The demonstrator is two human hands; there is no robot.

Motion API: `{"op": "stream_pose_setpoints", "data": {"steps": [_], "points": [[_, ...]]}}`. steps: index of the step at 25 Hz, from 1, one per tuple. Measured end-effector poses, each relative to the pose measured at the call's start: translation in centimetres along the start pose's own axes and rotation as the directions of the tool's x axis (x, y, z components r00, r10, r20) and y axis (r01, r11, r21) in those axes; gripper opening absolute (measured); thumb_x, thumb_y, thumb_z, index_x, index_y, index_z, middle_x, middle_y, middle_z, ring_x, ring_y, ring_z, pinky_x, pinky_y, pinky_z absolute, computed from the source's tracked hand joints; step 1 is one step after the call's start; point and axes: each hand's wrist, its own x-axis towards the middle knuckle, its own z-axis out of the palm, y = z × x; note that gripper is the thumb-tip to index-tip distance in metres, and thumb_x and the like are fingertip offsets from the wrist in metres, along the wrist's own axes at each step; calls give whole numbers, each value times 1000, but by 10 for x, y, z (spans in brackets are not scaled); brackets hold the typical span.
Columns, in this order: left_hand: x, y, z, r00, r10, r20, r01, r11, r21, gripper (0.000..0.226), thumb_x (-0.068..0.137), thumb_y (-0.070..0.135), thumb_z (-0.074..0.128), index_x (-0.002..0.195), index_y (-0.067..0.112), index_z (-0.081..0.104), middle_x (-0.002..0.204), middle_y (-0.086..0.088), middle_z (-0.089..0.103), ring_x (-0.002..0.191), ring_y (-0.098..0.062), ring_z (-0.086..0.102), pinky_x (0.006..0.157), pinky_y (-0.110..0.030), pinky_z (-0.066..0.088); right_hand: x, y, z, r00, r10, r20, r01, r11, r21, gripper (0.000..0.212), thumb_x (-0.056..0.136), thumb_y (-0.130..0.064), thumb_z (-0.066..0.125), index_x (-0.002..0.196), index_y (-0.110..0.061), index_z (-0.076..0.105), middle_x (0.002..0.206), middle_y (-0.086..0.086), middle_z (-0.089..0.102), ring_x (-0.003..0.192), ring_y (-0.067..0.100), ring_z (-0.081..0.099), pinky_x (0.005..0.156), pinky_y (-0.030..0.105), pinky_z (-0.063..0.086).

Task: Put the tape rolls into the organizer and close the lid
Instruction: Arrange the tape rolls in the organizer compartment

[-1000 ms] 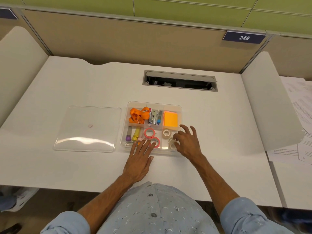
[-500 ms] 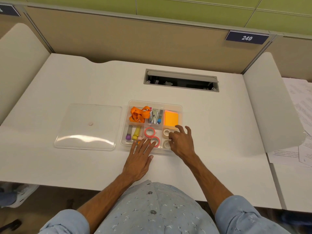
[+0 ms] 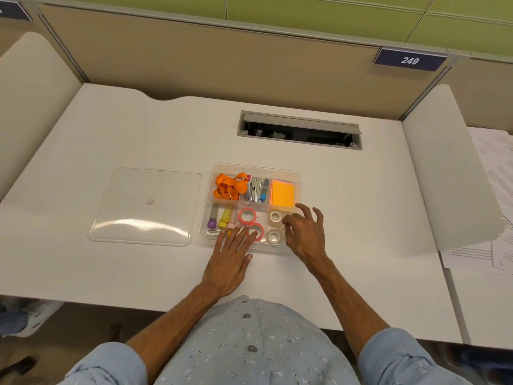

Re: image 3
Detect person's right forearm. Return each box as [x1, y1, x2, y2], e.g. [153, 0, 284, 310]
[309, 257, 390, 360]

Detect grey desk cable hatch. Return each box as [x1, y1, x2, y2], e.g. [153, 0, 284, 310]
[237, 110, 363, 151]

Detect silver stapler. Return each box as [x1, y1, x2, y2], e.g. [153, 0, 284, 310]
[246, 176, 263, 203]

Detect clear plastic tray lid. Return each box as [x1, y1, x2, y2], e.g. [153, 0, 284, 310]
[89, 167, 203, 248]

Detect orange sticky note pad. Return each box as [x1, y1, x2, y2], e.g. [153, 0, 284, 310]
[269, 179, 296, 208]

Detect clear plastic organizer tray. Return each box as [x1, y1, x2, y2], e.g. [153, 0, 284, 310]
[198, 162, 303, 253]

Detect person's left hand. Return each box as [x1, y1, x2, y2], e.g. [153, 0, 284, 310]
[200, 225, 259, 299]

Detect printed paper sheets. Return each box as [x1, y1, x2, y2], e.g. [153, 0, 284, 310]
[440, 127, 513, 276]

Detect dark blue number plate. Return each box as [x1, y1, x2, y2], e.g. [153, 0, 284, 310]
[0, 0, 33, 22]
[373, 47, 449, 72]

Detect orange lanyard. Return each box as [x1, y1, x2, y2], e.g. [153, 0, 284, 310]
[213, 172, 250, 200]

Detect yellow highlighter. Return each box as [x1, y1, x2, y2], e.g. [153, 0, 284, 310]
[217, 205, 233, 230]

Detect person's left forearm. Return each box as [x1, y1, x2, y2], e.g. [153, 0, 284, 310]
[125, 282, 225, 374]

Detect white desk side divider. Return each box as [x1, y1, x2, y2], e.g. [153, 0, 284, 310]
[402, 83, 506, 252]
[0, 31, 83, 202]

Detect light blue patterned shirt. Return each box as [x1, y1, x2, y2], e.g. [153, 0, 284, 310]
[59, 294, 474, 385]

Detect person's right hand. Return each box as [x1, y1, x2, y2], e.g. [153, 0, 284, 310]
[282, 203, 329, 271]

